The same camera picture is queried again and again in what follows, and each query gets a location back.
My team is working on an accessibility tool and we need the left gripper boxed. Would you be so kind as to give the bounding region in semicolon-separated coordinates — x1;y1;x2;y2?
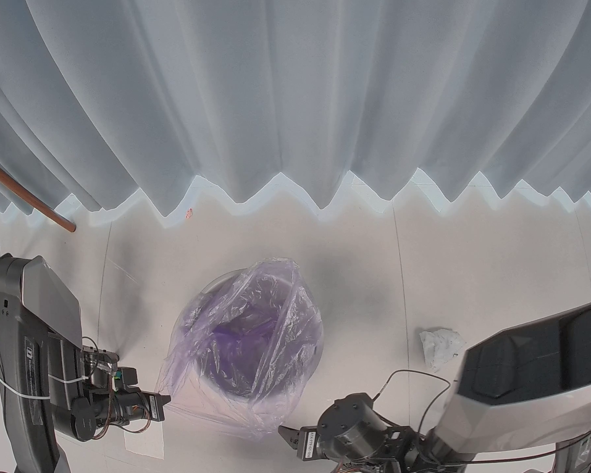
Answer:
113;391;172;423

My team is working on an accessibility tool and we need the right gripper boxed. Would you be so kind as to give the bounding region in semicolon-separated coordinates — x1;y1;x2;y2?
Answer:
278;424;328;462

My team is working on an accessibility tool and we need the purple plastic bag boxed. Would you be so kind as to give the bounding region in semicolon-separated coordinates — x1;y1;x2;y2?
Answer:
155;258;325;442

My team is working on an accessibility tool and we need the white trash bin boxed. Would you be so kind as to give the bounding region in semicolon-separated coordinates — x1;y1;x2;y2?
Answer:
175;267;324;404

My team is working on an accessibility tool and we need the wooden chair white cushion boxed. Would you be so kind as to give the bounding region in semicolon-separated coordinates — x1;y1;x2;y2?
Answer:
0;150;77;271

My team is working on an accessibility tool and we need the pale blue curtain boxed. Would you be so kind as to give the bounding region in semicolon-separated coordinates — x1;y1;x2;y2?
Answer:
0;0;591;229

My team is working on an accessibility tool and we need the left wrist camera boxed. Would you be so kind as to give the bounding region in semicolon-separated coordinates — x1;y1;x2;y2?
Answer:
112;367;140;389

